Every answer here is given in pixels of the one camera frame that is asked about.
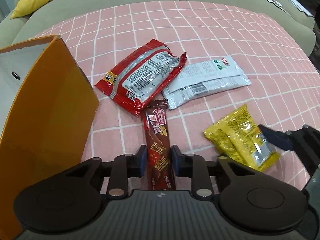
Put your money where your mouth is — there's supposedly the red chocolate wafer bar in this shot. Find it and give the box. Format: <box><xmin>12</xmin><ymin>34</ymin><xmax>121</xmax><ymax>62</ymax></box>
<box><xmin>142</xmin><ymin>100</ymin><xmax>176</xmax><ymax>191</ymax></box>

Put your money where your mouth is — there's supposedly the yellow snack packet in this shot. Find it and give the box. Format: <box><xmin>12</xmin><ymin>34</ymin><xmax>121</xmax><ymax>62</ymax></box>
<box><xmin>203</xmin><ymin>104</ymin><xmax>280</xmax><ymax>172</ymax></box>

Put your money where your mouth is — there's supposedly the white snack packet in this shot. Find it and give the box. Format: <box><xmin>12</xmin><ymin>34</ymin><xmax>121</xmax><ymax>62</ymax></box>
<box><xmin>162</xmin><ymin>56</ymin><xmax>251</xmax><ymax>109</ymax></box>

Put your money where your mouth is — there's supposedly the red silver snack packet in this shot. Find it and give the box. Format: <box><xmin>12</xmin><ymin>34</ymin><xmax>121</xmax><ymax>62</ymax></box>
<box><xmin>95</xmin><ymin>39</ymin><xmax>187</xmax><ymax>116</ymax></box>

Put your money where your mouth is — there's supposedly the pink checkered tablecloth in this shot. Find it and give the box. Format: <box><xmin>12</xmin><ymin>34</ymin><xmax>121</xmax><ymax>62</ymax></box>
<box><xmin>30</xmin><ymin>0</ymin><xmax>320</xmax><ymax>193</ymax></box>

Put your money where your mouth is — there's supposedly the orange storage box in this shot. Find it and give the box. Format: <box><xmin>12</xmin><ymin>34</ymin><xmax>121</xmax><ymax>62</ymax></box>
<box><xmin>1</xmin><ymin>35</ymin><xmax>99</xmax><ymax>239</ymax></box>

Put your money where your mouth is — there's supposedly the beige sofa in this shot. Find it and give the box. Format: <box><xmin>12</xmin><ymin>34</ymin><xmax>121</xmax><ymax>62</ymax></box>
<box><xmin>1</xmin><ymin>0</ymin><xmax>316</xmax><ymax>55</ymax></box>

